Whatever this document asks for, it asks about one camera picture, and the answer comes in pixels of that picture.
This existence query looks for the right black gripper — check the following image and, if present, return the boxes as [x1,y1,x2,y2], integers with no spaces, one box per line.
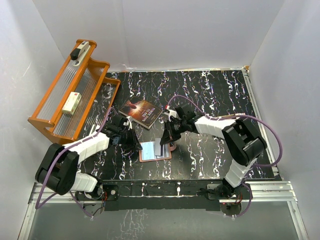
[160,119,187,145]

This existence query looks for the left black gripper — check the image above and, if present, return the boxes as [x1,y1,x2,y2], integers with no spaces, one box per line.
[118,127,143,151]

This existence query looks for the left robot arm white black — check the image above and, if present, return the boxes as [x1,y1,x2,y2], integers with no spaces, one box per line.
[35,114,142,200]

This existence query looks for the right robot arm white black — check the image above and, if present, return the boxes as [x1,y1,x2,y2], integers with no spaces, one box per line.
[160,104,267,199]

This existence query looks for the dark paperback book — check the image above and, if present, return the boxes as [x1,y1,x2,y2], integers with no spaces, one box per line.
[119,96,162,130]

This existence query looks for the orange wooden shelf rack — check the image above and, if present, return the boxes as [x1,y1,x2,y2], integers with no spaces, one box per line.
[28,39,121,145]

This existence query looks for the small white green box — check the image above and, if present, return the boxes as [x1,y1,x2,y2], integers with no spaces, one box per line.
[62,91,82,115]

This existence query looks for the beige oval tray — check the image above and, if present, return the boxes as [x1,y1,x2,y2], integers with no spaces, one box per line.
[225,113,246,119]

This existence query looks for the black white stapler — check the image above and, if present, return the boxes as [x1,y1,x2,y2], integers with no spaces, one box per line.
[70,40,91,67]

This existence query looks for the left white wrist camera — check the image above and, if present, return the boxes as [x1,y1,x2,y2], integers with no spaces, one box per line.
[124,116,133,129]

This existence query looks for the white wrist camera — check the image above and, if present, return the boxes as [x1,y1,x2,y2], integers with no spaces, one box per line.
[124,116,133,129]
[164,105,179,122]

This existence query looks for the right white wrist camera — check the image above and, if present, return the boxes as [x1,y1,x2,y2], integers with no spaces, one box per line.
[164,105,179,122]

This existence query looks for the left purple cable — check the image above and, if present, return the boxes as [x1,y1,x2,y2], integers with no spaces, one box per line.
[34,106,118,218]

